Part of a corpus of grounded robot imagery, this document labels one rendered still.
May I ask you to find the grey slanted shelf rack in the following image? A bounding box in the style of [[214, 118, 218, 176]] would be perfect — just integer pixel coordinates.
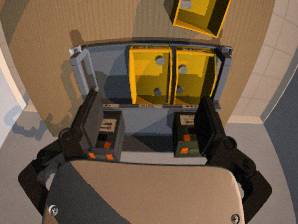
[[69, 40, 234, 153]]

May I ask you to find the yellow bin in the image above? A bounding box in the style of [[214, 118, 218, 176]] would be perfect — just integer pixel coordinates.
[[170, 0, 231, 38], [171, 46, 216, 105], [129, 45, 172, 104]]

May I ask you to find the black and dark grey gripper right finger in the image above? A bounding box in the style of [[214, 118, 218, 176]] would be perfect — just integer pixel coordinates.
[[194, 96, 272, 224]]

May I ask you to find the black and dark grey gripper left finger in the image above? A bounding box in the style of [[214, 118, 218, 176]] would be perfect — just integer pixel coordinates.
[[18, 90, 104, 217]]

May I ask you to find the dark grey block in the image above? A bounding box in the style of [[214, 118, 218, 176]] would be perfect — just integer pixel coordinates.
[[179, 0, 192, 9]]

